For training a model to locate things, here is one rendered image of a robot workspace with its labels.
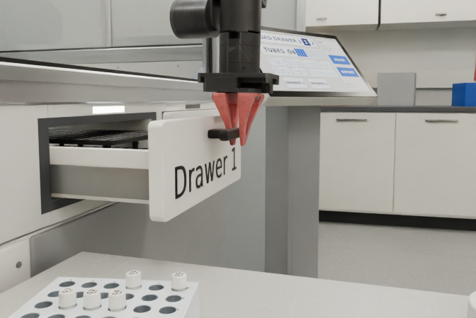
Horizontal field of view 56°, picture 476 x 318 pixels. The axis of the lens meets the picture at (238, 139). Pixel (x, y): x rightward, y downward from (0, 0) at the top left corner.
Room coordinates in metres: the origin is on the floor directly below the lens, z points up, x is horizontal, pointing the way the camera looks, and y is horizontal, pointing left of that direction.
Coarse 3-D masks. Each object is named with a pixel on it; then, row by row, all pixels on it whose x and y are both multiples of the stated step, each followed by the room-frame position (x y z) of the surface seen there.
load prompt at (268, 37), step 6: (264, 36) 1.50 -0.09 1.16; (270, 36) 1.52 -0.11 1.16; (276, 36) 1.54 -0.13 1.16; (282, 36) 1.56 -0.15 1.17; (288, 36) 1.58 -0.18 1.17; (294, 36) 1.60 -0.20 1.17; (270, 42) 1.49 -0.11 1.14; (276, 42) 1.51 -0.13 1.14; (282, 42) 1.53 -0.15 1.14; (288, 42) 1.55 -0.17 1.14; (294, 42) 1.57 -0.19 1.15; (300, 42) 1.59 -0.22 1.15; (306, 42) 1.61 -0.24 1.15; (312, 42) 1.64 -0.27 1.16
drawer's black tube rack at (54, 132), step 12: (60, 132) 0.69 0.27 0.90; (72, 132) 0.69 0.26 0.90; (84, 132) 0.69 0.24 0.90; (96, 132) 0.70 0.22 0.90; (108, 132) 0.69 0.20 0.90; (120, 132) 0.70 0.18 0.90; (132, 132) 0.69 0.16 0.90; (144, 132) 0.69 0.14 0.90; (60, 144) 0.76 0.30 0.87; (96, 144) 0.56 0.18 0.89; (132, 144) 0.64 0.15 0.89
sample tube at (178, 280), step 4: (176, 272) 0.36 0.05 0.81; (180, 272) 0.36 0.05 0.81; (172, 276) 0.35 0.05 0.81; (176, 276) 0.35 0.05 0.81; (180, 276) 0.35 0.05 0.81; (184, 276) 0.35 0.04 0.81; (172, 280) 0.35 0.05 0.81; (176, 280) 0.35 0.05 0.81; (180, 280) 0.35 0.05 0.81; (184, 280) 0.35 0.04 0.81; (172, 284) 0.35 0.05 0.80; (176, 284) 0.35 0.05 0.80; (180, 284) 0.35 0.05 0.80; (184, 284) 0.35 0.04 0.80; (172, 288) 0.35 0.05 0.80; (176, 288) 0.35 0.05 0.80; (180, 288) 0.35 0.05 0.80; (184, 288) 0.35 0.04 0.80
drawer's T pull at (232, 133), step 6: (210, 132) 0.59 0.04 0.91; (216, 132) 0.59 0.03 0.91; (222, 132) 0.57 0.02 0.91; (228, 132) 0.57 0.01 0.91; (234, 132) 0.59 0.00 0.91; (210, 138) 0.60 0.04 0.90; (216, 138) 0.59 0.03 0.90; (222, 138) 0.57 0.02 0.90; (228, 138) 0.57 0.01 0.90; (234, 138) 0.60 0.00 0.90
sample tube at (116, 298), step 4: (112, 292) 0.32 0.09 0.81; (116, 292) 0.32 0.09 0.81; (120, 292) 0.32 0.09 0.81; (124, 292) 0.32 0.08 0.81; (108, 296) 0.32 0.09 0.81; (112, 296) 0.31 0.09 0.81; (116, 296) 0.31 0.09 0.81; (120, 296) 0.31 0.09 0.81; (124, 296) 0.32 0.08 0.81; (108, 300) 0.32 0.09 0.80; (112, 300) 0.31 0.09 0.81; (116, 300) 0.31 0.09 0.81; (120, 300) 0.31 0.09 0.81; (124, 300) 0.32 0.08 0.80; (108, 304) 0.32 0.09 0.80; (112, 304) 0.31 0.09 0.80; (116, 304) 0.31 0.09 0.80; (120, 304) 0.31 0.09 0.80; (124, 304) 0.32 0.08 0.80; (112, 308) 0.31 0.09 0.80; (116, 308) 0.31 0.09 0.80; (120, 308) 0.32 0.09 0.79; (124, 308) 0.32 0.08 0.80
